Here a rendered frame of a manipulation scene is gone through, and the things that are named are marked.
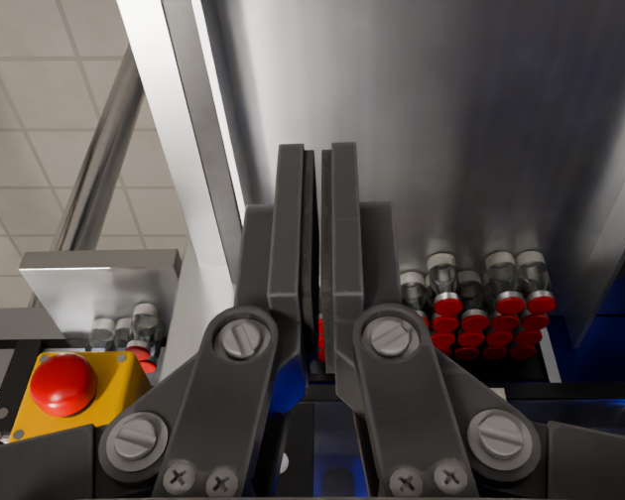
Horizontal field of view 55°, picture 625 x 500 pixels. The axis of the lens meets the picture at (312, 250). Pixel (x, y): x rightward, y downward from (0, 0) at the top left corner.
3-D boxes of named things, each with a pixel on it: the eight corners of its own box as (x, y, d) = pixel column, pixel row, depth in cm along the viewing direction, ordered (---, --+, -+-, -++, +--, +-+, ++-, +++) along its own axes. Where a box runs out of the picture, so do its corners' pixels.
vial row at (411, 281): (533, 283, 49) (547, 331, 46) (314, 289, 50) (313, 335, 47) (539, 267, 48) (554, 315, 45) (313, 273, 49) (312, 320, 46)
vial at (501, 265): (510, 267, 48) (523, 315, 45) (482, 268, 48) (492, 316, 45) (516, 249, 46) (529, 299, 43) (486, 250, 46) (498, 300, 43)
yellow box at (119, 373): (159, 394, 49) (142, 484, 44) (72, 395, 49) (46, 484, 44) (133, 345, 43) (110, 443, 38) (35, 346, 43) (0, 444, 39)
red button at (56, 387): (111, 374, 43) (97, 428, 40) (57, 374, 43) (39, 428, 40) (93, 346, 40) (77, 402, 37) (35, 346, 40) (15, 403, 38)
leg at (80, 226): (191, 12, 117) (95, 359, 68) (146, 14, 118) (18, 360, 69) (182, -35, 110) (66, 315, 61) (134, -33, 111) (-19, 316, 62)
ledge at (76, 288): (208, 336, 61) (205, 354, 59) (81, 338, 61) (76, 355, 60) (178, 247, 50) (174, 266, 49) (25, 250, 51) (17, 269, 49)
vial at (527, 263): (539, 266, 48) (554, 314, 45) (511, 267, 48) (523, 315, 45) (546, 248, 46) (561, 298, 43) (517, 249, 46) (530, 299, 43)
